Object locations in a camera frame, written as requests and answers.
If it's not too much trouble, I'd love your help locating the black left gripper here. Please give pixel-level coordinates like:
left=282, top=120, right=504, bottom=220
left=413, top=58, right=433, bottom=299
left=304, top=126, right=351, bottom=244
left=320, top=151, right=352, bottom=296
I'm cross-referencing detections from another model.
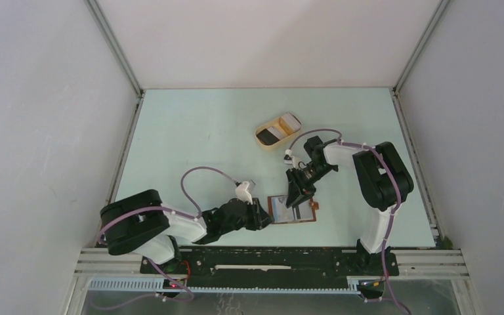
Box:
left=220, top=197, right=274, bottom=234

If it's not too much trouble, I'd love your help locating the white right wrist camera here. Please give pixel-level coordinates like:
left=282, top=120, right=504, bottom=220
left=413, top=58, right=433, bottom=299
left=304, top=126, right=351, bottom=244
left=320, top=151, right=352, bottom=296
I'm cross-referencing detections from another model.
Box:
left=283, top=149, right=301, bottom=169

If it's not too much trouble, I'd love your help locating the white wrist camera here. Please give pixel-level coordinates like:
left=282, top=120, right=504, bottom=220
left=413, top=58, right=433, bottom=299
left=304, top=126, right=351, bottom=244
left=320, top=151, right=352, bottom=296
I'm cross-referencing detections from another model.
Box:
left=235, top=180, right=255, bottom=204
left=283, top=149, right=301, bottom=169

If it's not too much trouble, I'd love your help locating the beige oval tray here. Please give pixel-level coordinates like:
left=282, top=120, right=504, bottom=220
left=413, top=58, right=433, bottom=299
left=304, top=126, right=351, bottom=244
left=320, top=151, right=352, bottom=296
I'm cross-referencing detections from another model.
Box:
left=255, top=112, right=303, bottom=151

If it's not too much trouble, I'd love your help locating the brown leather card holder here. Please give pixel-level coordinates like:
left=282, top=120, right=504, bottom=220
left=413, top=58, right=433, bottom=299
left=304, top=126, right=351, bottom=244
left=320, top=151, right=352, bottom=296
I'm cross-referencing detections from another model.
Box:
left=267, top=194, right=321, bottom=226

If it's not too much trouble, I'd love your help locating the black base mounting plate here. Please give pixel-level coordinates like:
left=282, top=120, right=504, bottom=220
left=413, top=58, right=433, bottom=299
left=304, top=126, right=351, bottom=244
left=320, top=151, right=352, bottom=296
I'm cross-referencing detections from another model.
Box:
left=163, top=246, right=399, bottom=289

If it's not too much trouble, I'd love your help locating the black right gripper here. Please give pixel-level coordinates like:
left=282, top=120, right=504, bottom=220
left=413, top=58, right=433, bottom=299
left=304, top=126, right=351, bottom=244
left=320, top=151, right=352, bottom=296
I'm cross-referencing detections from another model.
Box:
left=285, top=162, right=335, bottom=207

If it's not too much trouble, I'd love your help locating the aluminium frame rail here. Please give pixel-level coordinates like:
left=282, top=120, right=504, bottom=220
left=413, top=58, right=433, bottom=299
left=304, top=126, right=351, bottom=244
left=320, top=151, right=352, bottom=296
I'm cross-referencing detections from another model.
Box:
left=73, top=248, right=469, bottom=280

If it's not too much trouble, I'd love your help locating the white cable duct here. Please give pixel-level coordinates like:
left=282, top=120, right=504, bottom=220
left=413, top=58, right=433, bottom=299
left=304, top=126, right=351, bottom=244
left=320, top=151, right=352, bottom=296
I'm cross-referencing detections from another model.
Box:
left=87, top=278, right=362, bottom=295

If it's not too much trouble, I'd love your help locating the white small card stack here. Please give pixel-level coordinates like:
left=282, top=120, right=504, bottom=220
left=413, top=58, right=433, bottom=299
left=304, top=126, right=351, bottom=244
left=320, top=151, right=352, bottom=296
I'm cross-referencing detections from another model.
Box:
left=268, top=126, right=285, bottom=140

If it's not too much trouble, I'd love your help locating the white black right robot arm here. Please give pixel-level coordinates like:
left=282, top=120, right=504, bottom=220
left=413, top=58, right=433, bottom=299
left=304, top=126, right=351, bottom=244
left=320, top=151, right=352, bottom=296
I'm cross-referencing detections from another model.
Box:
left=283, top=136, right=414, bottom=274

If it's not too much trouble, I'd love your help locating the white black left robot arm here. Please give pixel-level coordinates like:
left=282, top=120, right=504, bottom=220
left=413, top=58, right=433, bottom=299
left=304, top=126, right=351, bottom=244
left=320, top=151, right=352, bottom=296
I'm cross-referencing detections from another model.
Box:
left=98, top=190, right=273, bottom=274

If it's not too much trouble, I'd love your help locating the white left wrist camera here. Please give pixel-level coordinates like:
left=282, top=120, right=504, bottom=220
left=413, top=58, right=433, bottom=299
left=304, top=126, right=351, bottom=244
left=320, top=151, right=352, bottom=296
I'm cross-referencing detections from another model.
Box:
left=235, top=180, right=255, bottom=204

